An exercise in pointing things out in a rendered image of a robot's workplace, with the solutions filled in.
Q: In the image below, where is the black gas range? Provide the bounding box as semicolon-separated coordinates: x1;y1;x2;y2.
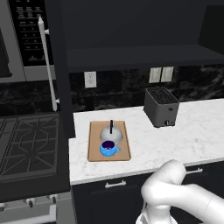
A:
0;112;74;224

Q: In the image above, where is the brown wooden tray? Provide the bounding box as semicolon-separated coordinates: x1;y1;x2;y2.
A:
87;120;132;163

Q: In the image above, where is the silver drawer handle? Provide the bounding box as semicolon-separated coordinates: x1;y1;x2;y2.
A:
104;179;128;190
185;167;204;176

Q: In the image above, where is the grey microwave oven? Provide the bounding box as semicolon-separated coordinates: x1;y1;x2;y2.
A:
0;0;57;83

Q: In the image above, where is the dark grey toaster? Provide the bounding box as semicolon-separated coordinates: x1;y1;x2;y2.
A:
143;86;180;129

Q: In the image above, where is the dark drawer front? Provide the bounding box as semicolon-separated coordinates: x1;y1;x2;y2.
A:
179;161;224;205
71;172;151;224

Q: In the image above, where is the white wall outlet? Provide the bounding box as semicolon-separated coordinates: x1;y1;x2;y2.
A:
83;71;98;89

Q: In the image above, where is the white wall light switch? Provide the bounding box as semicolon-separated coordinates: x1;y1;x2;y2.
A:
160;66;175;83
148;66;163;84

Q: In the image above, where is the long white cabinet door handle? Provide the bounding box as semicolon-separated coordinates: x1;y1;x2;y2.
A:
38;16;61;113

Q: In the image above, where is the dark open wall cabinet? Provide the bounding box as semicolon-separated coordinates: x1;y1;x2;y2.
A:
60;0;224;74

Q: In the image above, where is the silver kettle with black handle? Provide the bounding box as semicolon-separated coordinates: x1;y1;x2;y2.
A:
99;119;125;147

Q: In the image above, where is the dark cabinet door with handle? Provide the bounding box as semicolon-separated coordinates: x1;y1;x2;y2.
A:
44;0;77;140

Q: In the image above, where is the blue mug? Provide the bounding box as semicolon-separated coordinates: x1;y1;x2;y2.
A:
99;140;122;158

